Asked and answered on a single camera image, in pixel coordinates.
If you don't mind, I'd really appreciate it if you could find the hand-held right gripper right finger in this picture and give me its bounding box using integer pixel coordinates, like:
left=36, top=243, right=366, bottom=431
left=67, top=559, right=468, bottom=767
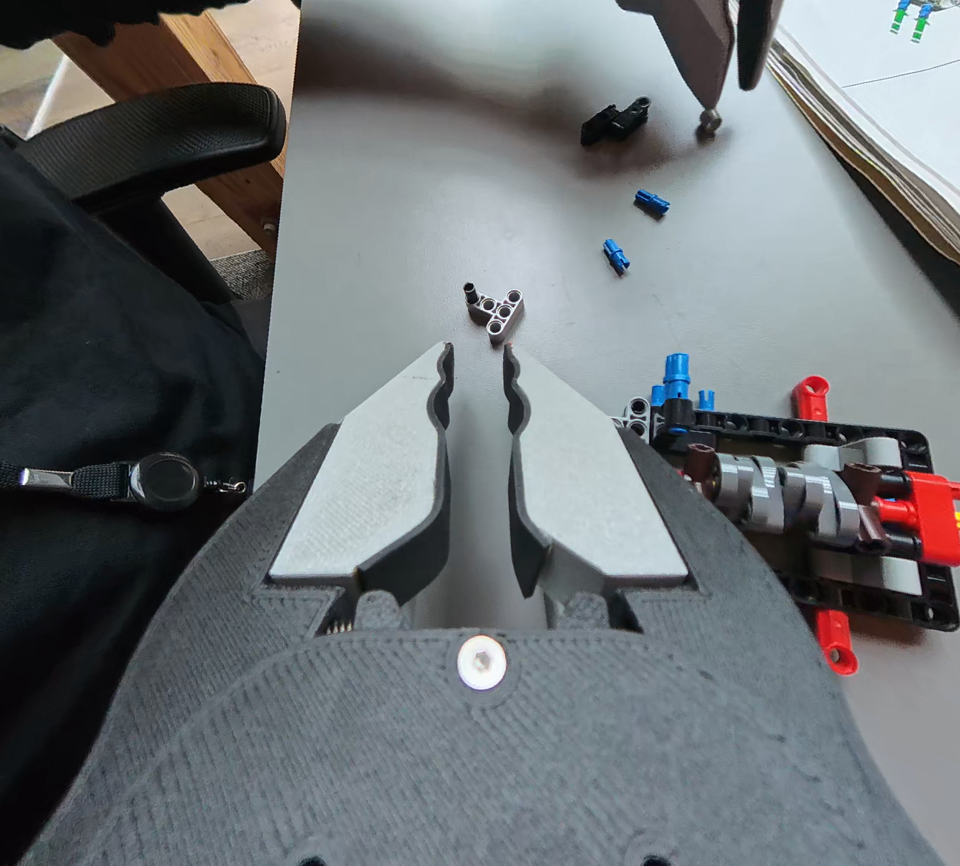
left=502, top=343, right=691, bottom=600

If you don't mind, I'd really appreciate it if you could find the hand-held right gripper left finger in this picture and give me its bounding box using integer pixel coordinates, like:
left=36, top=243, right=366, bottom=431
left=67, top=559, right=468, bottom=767
left=267, top=341, right=456, bottom=606

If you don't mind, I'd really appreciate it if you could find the grey T-shaped lego beam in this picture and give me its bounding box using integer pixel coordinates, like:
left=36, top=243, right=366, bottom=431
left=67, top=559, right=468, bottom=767
left=468, top=288, right=526, bottom=348

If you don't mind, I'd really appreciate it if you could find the white instruction booklet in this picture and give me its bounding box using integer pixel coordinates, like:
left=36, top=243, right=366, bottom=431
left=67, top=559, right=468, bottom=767
left=731, top=0, right=960, bottom=263

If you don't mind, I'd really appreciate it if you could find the person's dark clothed torso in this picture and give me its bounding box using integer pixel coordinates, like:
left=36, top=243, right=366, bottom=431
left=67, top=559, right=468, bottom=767
left=0, top=131, right=271, bottom=866

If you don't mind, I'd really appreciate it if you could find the black office chair armrest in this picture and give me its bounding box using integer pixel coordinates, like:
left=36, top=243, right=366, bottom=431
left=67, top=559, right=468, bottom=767
left=15, top=82, right=290, bottom=304

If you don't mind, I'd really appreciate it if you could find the wooden desk leg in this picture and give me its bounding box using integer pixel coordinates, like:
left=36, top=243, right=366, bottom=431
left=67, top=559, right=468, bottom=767
left=48, top=0, right=303, bottom=259

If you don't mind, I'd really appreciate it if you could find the lego engine frame assembly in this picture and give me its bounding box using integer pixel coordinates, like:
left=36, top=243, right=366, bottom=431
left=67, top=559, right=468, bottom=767
left=611, top=352, right=960, bottom=678

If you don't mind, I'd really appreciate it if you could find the black badge reel with lanyard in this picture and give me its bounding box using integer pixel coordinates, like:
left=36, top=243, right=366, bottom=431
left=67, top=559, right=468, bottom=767
left=0, top=452, right=249, bottom=513

